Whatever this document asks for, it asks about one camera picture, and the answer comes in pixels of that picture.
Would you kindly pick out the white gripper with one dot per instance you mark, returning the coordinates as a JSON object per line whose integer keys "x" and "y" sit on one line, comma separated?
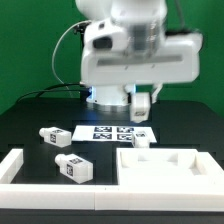
{"x": 176, "y": 61}

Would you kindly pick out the white square tabletop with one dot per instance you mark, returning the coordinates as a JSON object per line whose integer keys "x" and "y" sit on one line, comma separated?
{"x": 166, "y": 167}

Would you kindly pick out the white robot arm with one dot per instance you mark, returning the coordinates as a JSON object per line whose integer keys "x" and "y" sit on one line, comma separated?
{"x": 126, "y": 45}

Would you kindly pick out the white marker sheet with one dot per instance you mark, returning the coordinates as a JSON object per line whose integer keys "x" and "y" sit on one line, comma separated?
{"x": 109, "y": 133}

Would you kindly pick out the white U-shaped fence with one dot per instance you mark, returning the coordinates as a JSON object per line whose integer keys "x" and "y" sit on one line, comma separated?
{"x": 208, "y": 197}

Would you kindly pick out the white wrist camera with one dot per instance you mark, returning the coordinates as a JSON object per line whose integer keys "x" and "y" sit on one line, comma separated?
{"x": 98, "y": 35}

